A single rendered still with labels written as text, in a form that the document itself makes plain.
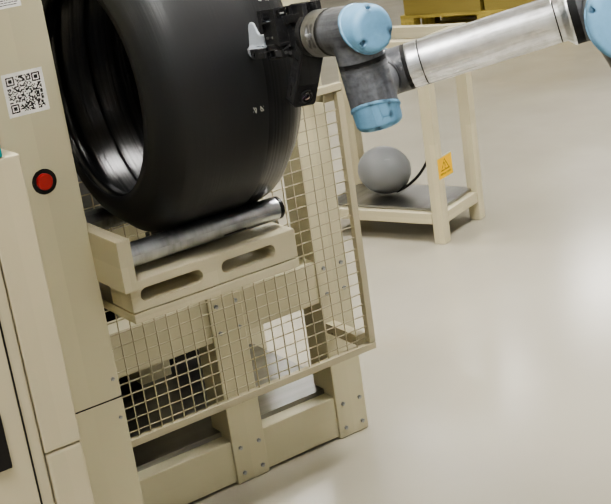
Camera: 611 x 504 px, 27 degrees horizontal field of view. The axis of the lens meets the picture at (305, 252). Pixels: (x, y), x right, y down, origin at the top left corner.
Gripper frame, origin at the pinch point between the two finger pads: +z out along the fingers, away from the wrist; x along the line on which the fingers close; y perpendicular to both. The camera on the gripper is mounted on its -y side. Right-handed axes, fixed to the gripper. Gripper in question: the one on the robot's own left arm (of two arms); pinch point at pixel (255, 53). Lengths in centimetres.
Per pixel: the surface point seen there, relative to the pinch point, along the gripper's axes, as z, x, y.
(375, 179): 223, -176, -74
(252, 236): 18.2, -2.3, -34.7
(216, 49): 1.4, 6.6, 2.0
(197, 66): 1.2, 10.9, -0.1
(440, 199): 189, -181, -82
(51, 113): 21.8, 30.0, -3.7
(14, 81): 21.1, 35.5, 3.1
